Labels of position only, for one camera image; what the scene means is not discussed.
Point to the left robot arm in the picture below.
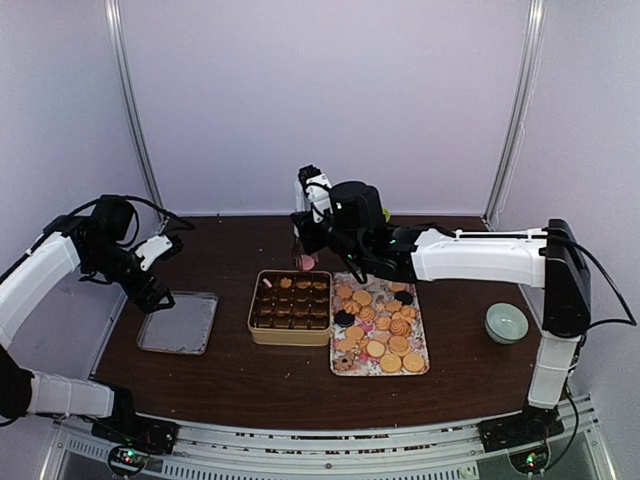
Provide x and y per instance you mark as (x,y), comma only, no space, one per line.
(43,297)

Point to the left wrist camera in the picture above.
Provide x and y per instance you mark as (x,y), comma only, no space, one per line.
(158,247)

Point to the left aluminium frame post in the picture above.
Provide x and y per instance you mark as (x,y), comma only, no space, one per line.
(118,41)

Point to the round golden biscuit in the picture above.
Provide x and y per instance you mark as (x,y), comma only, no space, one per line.
(414,363)
(390,363)

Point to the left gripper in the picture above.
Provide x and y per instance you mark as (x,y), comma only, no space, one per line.
(146,303)

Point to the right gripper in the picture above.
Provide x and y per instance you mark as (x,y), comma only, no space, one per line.
(309,244)

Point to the right aluminium frame post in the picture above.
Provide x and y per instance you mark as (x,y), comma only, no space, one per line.
(515,132)

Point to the flower shaped cookie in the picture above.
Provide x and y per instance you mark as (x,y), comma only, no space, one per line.
(285,283)

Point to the front aluminium rail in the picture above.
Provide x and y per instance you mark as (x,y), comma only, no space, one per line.
(452,450)

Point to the floral cookie tray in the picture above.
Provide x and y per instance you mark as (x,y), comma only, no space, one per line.
(382,326)

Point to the black sandwich cookie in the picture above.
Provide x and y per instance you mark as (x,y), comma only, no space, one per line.
(344,319)
(404,297)

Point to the silver tin lid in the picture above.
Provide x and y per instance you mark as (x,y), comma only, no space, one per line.
(184,329)

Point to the steel kitchen tongs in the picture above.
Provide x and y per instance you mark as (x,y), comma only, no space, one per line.
(301,208)

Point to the aluminium frame post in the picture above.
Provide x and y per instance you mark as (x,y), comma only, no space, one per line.
(118,41)
(515,132)

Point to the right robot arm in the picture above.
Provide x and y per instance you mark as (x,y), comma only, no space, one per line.
(348,219)

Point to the gold cookie tin box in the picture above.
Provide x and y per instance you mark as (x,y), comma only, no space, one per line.
(299,316)

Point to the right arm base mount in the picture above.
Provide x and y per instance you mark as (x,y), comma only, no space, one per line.
(524,439)

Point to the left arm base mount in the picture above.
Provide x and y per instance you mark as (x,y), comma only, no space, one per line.
(134,443)

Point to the pale ceramic bowl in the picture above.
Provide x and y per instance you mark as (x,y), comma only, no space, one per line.
(506,324)

